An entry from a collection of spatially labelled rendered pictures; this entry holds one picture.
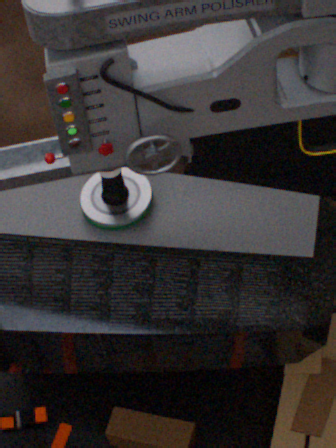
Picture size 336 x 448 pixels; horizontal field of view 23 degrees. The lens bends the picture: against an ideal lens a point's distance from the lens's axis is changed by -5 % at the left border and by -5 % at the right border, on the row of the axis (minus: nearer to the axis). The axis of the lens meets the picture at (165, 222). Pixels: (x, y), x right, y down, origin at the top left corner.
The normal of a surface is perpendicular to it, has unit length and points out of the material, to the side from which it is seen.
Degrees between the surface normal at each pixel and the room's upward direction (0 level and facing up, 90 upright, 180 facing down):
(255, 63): 90
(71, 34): 90
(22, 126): 0
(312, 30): 90
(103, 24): 90
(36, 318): 45
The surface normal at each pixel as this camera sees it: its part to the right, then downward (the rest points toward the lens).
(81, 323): -0.17, 0.14
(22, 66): -0.09, -0.59
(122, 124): 0.18, 0.78
